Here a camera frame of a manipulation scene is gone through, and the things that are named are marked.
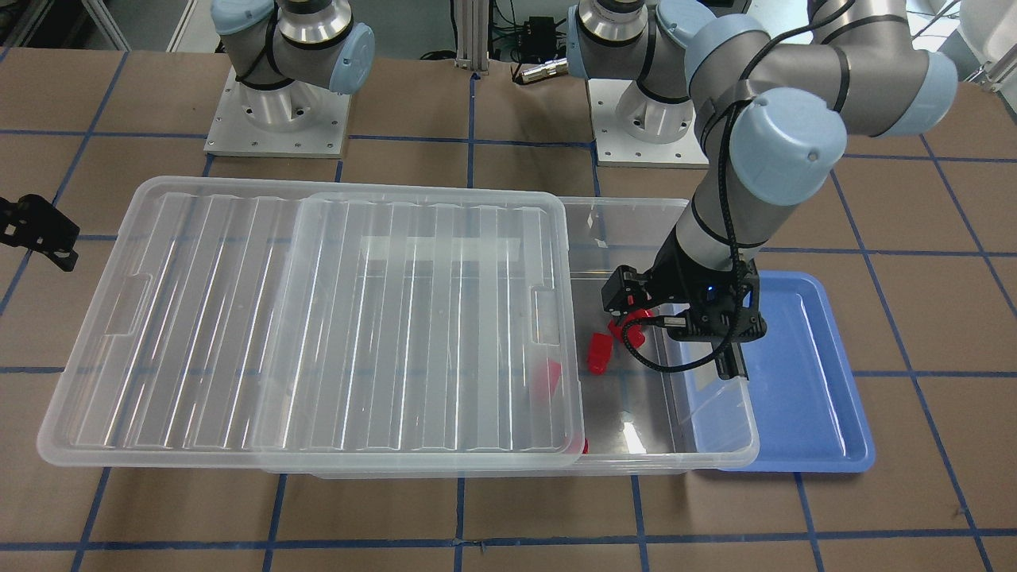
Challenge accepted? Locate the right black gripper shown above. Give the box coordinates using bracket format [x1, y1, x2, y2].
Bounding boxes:
[1, 195, 80, 272]

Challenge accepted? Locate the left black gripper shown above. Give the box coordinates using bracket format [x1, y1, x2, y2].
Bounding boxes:
[601, 234, 758, 381]

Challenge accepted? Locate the red block from tray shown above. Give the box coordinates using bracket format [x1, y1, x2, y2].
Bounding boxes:
[586, 332, 614, 376]

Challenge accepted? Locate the clear plastic box lid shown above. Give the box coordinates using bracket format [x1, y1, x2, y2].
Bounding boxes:
[37, 176, 584, 477]

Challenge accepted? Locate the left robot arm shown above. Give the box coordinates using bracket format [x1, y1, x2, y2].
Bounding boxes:
[567, 1, 959, 379]

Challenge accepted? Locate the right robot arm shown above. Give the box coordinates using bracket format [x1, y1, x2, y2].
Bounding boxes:
[210, 1, 377, 133]

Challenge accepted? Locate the clear plastic storage box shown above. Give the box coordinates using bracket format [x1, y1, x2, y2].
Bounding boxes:
[254, 197, 760, 479]

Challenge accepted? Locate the red block lower pair upper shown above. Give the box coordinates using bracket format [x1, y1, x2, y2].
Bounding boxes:
[607, 309, 654, 349]

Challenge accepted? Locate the blue plastic tray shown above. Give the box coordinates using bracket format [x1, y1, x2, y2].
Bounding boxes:
[682, 271, 876, 473]

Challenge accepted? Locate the black power adapter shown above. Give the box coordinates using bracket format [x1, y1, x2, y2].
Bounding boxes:
[516, 16, 564, 63]

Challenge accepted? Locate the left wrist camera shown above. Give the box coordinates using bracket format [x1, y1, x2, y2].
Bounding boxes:
[697, 270, 768, 343]

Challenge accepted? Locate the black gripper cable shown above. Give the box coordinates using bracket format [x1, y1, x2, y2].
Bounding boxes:
[624, 79, 756, 374]

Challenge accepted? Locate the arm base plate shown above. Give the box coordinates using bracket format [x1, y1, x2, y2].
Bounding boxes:
[587, 79, 708, 169]
[203, 69, 353, 159]

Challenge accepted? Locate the aluminium frame post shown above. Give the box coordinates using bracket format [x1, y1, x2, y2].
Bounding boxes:
[451, 1, 493, 75]

